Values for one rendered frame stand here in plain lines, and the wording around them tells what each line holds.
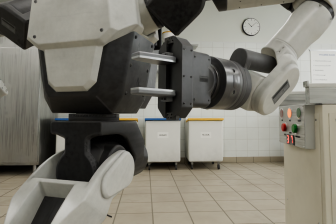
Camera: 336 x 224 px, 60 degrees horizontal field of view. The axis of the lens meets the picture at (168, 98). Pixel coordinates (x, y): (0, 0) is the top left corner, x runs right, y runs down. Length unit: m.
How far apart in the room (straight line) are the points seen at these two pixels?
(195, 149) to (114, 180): 3.81
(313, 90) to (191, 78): 0.60
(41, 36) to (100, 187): 0.34
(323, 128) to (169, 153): 3.53
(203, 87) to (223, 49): 4.85
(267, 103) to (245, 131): 4.74
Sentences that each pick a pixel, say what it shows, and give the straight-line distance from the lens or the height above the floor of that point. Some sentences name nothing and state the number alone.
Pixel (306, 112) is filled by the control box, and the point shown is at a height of 0.81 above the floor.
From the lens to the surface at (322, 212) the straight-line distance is 1.03.
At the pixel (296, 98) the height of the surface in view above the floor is 0.87.
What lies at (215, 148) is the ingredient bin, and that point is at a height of 0.32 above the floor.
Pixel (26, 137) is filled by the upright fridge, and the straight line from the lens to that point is 4.37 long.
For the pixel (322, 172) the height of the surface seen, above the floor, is 0.64.
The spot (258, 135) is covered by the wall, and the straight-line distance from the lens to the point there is 5.36.
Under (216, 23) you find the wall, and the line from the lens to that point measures 5.38.
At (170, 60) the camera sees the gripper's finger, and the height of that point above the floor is 0.88.
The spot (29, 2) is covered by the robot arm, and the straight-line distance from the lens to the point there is 0.87.
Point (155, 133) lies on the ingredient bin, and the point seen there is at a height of 0.54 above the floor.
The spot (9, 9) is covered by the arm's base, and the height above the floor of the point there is 1.06.
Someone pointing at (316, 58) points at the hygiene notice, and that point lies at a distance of 5.92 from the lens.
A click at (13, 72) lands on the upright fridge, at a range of 4.47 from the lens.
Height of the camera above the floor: 0.80
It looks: 4 degrees up
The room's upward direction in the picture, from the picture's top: straight up
